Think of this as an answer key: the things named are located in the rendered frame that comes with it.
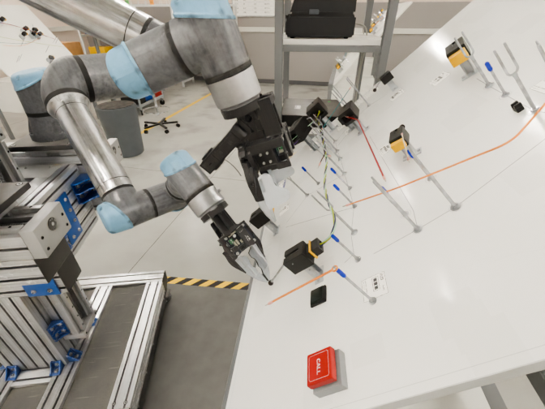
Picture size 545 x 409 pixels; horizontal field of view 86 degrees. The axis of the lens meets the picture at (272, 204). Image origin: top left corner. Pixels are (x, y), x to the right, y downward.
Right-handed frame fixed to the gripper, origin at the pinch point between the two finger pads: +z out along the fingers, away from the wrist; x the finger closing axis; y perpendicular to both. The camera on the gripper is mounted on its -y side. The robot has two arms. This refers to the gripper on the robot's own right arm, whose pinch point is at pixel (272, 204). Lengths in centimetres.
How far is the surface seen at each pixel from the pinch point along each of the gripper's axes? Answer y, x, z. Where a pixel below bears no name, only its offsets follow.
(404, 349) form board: 18.0, -21.9, 14.5
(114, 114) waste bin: -239, 261, -4
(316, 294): 3.4, -6.3, 20.3
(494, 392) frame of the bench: 36, -8, 60
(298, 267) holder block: 0.4, -2.2, 15.7
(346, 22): 24, 104, -16
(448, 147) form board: 35.7, 17.2, 6.3
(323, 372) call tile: 5.9, -23.9, 16.4
